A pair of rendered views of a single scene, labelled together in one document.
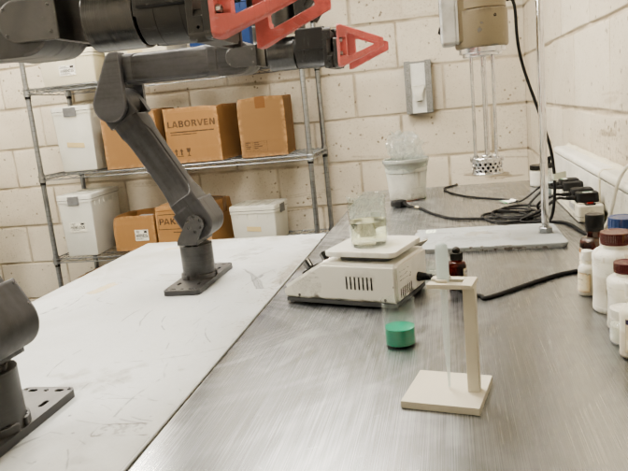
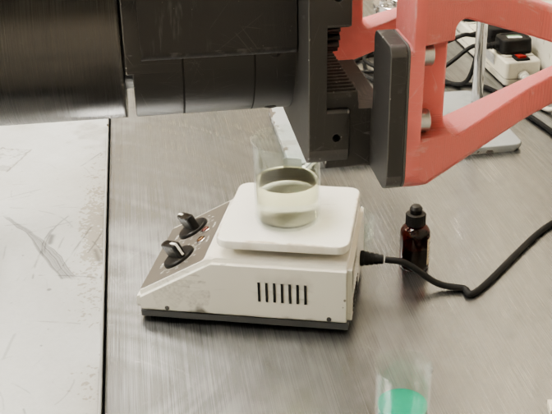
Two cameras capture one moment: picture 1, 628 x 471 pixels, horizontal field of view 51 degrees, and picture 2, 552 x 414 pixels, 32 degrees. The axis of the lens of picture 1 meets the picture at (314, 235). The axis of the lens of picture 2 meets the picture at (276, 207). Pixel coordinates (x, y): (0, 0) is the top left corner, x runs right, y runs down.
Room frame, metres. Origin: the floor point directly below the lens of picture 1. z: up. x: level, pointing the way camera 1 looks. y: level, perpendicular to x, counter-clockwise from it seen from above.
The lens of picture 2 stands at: (0.28, 0.19, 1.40)
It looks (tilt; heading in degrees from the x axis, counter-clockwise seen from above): 27 degrees down; 340
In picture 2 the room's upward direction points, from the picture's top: 2 degrees counter-clockwise
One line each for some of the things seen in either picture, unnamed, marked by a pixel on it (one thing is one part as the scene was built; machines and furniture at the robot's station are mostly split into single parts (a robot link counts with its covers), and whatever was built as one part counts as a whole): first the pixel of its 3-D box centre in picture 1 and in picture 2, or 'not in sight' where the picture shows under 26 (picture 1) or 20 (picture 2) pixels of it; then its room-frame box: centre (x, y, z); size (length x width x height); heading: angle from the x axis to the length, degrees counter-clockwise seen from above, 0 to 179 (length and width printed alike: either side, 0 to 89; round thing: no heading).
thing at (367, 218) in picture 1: (368, 221); (288, 181); (1.01, -0.09, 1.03); 0.07 x 0.06 x 0.08; 11
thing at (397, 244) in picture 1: (373, 246); (291, 216); (1.02, -0.09, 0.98); 0.12 x 0.12 x 0.01; 60
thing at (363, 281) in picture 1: (361, 271); (264, 255); (1.03, -0.07, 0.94); 0.22 x 0.13 x 0.08; 60
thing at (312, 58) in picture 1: (318, 50); not in sight; (1.18, -0.04, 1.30); 0.10 x 0.07 x 0.07; 168
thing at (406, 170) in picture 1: (406, 164); not in sight; (2.01, -0.30, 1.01); 0.14 x 0.14 x 0.21
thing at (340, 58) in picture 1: (355, 45); not in sight; (1.13, -0.10, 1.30); 0.09 x 0.07 x 0.07; 78
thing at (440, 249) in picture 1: (441, 264); not in sight; (0.64, -0.12, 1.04); 0.01 x 0.01 x 0.04; 65
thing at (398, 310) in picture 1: (399, 321); (402, 397); (0.80, -0.10, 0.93); 0.04 x 0.04 x 0.06
